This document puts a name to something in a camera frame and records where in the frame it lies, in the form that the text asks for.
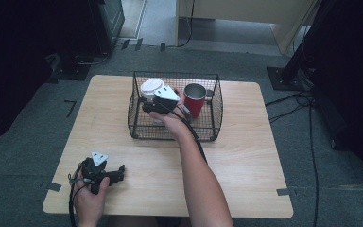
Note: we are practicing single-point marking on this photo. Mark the black tape piece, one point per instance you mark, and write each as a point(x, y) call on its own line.
point(139, 44)
point(163, 47)

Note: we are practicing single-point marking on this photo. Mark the beige cabinet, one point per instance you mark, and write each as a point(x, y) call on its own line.
point(249, 11)

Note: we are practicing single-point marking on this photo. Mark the black stand base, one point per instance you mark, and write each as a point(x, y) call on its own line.
point(288, 78)
point(71, 69)

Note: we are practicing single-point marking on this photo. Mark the red metal cup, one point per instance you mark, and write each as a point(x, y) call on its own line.
point(196, 102)

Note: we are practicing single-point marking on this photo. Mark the dark cabinet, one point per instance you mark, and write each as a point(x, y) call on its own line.
point(110, 22)

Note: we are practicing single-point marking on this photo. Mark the white lidded cup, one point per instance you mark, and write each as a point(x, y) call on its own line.
point(151, 88)

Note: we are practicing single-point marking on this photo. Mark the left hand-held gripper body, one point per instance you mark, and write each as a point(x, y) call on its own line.
point(96, 170)

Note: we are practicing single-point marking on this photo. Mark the person's left hand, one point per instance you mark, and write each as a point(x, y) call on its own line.
point(89, 201)

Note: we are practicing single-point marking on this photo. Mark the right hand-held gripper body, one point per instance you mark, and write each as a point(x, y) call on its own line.
point(164, 101)

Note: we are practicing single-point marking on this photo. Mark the person's right hand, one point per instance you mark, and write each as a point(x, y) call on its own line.
point(173, 121)

